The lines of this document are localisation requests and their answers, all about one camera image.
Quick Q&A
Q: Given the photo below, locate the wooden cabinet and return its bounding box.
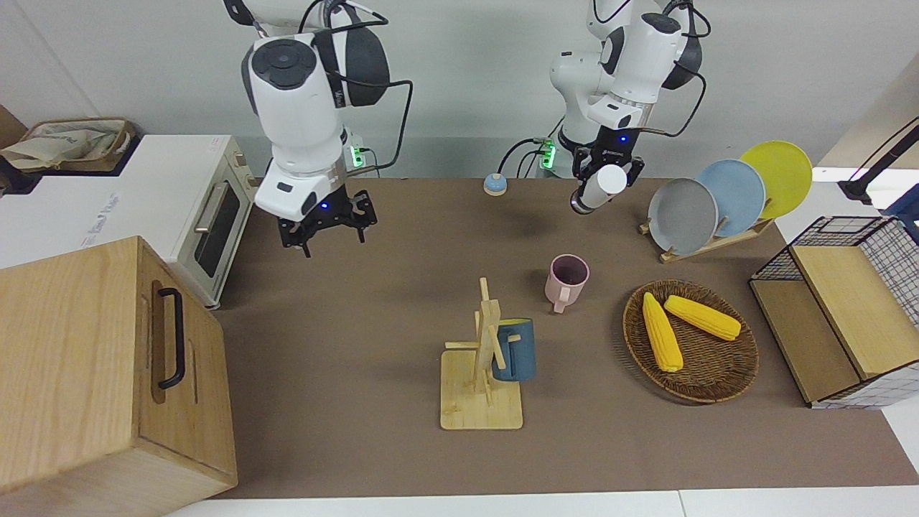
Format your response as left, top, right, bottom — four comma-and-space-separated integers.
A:
0, 236, 238, 517

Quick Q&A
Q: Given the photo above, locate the yellow plate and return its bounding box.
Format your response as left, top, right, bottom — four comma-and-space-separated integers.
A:
740, 141, 813, 220

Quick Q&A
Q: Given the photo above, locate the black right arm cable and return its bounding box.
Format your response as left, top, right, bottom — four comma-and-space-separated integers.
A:
302, 0, 415, 177

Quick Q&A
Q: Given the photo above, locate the wire grid wooden shelf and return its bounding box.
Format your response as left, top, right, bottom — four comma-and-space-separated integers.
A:
749, 215, 919, 410

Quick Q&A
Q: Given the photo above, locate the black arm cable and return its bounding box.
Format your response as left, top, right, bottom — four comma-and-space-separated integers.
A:
302, 0, 415, 177
639, 0, 712, 137

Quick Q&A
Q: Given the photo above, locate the white toaster oven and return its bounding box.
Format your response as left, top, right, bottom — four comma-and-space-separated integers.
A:
0, 134, 259, 310

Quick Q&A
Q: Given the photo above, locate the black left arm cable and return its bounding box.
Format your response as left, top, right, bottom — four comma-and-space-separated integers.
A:
639, 0, 712, 137

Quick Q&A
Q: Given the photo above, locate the dark blue mug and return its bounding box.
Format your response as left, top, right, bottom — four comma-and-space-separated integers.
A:
493, 318, 537, 382

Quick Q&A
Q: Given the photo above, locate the black camera stand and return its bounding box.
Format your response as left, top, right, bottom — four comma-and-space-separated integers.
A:
836, 117, 919, 205

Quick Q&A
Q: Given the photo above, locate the white oven door handle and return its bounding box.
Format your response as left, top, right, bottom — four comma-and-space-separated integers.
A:
194, 181, 230, 234

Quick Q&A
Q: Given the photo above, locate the brown wicker basket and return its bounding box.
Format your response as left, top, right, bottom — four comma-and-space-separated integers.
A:
622, 279, 760, 404

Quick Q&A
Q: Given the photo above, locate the yellow corn cob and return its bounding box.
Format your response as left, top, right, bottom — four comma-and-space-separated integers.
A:
642, 292, 684, 373
663, 294, 742, 341

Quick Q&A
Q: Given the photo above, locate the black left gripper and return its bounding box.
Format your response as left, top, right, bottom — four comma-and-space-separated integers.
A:
572, 128, 645, 193

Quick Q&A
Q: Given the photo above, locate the wooden mug tree stand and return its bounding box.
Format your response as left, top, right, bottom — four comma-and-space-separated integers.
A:
440, 277, 524, 431

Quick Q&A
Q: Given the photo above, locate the wooden plate rack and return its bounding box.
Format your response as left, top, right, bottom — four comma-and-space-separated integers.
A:
639, 215, 775, 264

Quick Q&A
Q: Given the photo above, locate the black cabinet handle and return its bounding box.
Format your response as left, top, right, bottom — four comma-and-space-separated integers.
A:
157, 288, 187, 390

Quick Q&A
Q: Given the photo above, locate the black base cable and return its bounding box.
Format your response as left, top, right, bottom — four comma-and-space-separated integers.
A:
498, 136, 550, 178

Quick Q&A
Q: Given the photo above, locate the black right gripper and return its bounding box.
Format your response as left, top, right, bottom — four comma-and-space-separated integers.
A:
279, 183, 378, 259

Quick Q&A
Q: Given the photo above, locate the pink mug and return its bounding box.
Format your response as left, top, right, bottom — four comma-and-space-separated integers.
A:
544, 254, 590, 315

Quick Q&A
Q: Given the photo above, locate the grey plate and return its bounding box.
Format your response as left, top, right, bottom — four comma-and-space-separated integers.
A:
648, 177, 719, 257

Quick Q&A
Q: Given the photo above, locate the light blue plate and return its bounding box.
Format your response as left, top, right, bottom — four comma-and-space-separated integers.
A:
695, 159, 767, 238

